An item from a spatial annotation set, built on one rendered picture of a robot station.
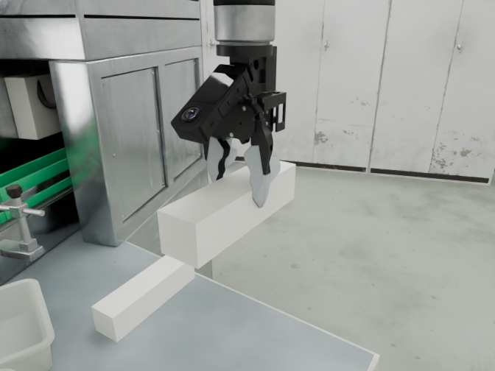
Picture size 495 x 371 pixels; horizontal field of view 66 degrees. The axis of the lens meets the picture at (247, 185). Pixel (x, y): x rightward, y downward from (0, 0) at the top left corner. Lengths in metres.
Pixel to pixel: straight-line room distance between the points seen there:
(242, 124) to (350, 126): 3.16
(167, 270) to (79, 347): 0.22
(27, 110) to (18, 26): 0.29
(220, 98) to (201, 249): 0.18
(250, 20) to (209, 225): 0.24
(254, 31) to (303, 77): 3.11
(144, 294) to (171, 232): 0.38
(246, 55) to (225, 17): 0.05
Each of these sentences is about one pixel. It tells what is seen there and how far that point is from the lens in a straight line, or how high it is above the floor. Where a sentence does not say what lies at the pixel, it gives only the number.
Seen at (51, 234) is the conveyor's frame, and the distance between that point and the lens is 1.16.
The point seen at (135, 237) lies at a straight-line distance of 1.19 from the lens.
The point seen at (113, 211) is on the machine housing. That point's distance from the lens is 1.07.
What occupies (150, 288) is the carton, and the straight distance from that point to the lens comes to 0.84.
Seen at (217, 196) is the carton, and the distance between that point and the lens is 0.49.
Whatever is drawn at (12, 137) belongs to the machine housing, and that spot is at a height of 1.01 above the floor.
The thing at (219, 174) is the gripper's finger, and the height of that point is 1.12.
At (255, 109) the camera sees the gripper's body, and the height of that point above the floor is 1.22.
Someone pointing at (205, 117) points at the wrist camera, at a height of 1.22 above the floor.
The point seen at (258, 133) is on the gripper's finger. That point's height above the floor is 1.19.
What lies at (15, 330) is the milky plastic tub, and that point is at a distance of 0.94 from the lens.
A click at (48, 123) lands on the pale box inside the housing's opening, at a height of 1.04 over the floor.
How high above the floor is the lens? 1.32
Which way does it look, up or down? 23 degrees down
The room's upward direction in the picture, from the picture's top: straight up
